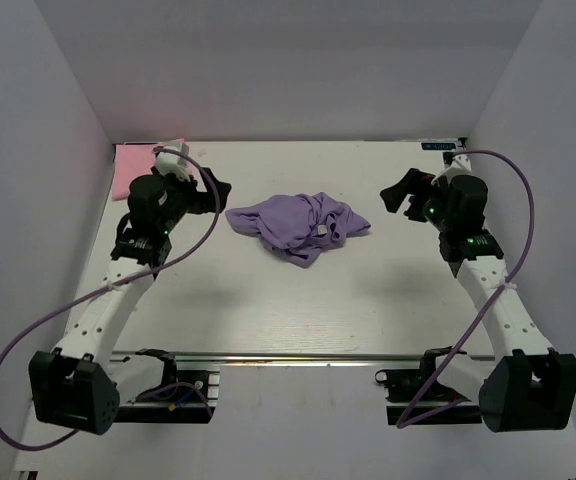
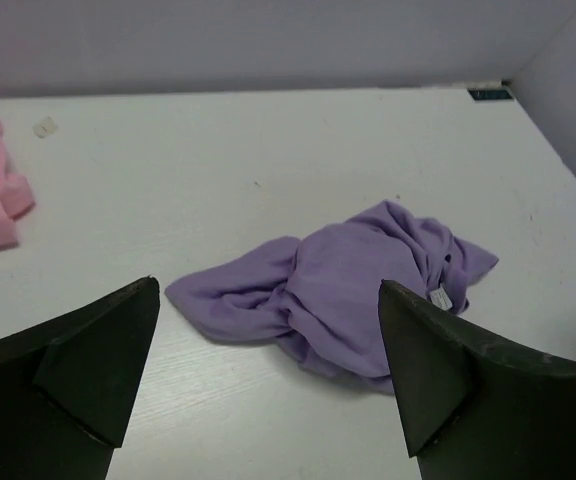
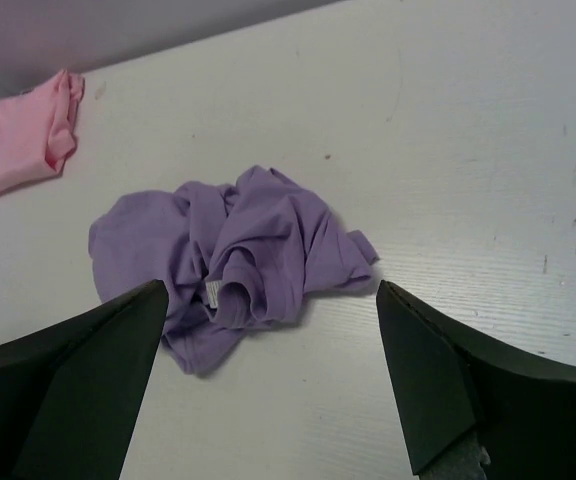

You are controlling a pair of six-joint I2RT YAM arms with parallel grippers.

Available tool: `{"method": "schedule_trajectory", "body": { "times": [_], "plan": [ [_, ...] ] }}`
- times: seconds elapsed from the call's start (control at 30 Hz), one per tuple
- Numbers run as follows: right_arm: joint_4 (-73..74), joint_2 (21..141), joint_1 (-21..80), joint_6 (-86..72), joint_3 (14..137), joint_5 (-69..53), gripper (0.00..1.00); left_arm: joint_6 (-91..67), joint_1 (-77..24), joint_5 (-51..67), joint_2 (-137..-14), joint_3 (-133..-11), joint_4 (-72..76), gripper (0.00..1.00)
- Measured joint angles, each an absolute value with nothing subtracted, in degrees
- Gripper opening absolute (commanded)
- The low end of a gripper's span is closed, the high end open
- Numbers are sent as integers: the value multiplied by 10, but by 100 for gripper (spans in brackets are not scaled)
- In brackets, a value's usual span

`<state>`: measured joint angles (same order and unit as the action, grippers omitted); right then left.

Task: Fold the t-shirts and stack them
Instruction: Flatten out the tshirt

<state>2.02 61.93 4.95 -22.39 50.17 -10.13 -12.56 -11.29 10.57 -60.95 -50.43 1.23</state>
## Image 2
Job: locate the purple t shirt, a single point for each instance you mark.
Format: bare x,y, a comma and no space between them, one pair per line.
317,297

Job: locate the white tape scrap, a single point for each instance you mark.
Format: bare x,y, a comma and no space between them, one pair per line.
45,128

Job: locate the blue table corner sticker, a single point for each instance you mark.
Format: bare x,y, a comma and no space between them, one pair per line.
484,95

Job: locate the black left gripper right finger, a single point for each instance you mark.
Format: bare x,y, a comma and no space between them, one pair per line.
472,404

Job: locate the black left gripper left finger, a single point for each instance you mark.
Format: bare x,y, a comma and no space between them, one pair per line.
68,385

